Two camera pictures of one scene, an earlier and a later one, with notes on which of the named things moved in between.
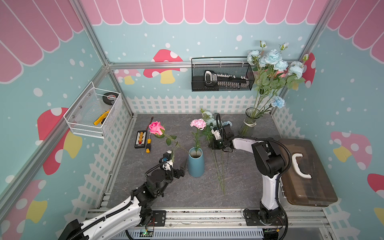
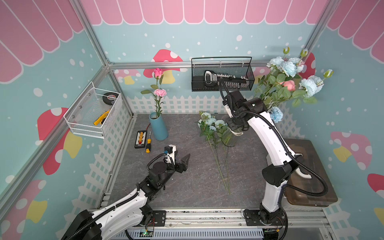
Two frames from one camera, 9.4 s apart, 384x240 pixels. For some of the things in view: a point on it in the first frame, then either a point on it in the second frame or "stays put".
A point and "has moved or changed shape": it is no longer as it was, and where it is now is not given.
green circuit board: [146, 233] stays put
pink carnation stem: [199, 123] → [159, 93]
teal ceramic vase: [196, 165] → [159, 128]
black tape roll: [110, 100] stays put
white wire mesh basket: [93, 112] stays put
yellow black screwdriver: [148, 145] stays put
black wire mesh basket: [221, 74] stays put
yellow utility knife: [101, 119] stays put
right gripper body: [218, 144] → [233, 122]
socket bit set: [225, 80] stays put
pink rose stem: [157, 129] → [158, 74]
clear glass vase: [247, 129] has moved or changed shape
